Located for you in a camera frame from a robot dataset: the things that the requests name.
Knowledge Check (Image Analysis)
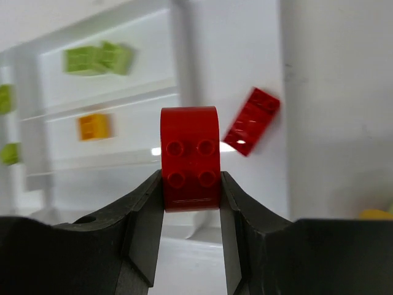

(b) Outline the pale green 2x2 lego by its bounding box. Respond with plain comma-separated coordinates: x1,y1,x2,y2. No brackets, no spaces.
99,41,133,76

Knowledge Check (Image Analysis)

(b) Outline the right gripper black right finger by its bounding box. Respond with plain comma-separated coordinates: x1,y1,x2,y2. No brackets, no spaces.
220,172,392,294

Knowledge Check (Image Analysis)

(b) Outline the red curved lego brick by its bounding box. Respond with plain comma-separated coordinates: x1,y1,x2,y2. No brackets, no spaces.
160,106,221,212

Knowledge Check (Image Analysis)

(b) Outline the yellow lego brick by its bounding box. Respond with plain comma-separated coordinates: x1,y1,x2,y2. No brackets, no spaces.
359,209,393,220

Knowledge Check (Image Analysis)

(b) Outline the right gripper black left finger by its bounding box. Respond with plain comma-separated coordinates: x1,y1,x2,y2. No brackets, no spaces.
1,171,164,294

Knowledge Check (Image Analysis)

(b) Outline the white compartment sorting tray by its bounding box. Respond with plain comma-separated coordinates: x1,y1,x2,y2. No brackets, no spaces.
1,1,284,224

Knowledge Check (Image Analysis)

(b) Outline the pale green lego end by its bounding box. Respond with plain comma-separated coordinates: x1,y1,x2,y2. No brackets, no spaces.
63,45,107,76

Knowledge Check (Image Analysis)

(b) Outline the lime green curved lego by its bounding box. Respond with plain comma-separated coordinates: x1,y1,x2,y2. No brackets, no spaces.
1,143,20,165

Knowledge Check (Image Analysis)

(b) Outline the orange face lego brick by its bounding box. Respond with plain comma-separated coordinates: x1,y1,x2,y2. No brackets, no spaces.
77,113,112,141

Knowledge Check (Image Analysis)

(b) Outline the dark green small lego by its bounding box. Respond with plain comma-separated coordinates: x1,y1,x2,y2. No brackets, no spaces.
0,84,14,114

